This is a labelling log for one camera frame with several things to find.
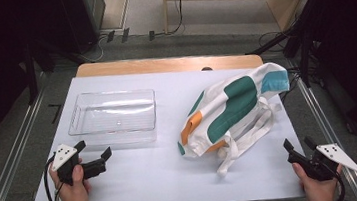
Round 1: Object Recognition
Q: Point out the wooden table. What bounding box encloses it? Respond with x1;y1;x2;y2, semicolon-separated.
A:
74;45;265;88

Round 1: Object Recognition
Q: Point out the person's right hand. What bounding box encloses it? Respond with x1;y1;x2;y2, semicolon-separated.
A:
292;158;346;201

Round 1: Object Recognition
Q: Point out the black hanging cable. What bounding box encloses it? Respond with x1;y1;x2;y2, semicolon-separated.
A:
150;0;190;38

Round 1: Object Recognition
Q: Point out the white table mat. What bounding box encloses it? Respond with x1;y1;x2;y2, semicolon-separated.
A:
16;54;310;201

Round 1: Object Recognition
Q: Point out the clear plastic container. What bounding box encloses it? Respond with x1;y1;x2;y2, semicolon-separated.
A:
63;85;161;152

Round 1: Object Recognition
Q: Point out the white green orange tote bag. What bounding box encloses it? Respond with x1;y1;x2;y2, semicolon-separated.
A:
170;60;299;183

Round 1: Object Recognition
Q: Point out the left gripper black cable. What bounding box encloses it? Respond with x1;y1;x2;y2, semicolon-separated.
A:
40;153;62;201

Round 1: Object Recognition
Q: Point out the person's left hand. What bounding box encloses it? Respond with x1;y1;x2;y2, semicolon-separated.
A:
48;162;94;201

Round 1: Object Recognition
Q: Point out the black stand leg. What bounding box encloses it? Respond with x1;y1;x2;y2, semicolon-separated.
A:
243;26;300;57

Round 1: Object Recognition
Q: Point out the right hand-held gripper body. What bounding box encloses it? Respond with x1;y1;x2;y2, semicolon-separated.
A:
286;141;357;184

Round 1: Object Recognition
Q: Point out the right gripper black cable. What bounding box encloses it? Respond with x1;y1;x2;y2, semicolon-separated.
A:
331;169;348;201

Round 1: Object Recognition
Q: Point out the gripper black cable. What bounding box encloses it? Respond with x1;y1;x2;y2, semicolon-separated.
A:
331;169;348;201
40;153;62;201

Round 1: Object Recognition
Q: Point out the black cabinet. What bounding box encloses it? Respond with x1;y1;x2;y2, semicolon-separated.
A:
51;0;111;57

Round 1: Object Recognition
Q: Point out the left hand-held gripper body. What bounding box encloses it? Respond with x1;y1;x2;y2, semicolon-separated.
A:
48;139;109;188

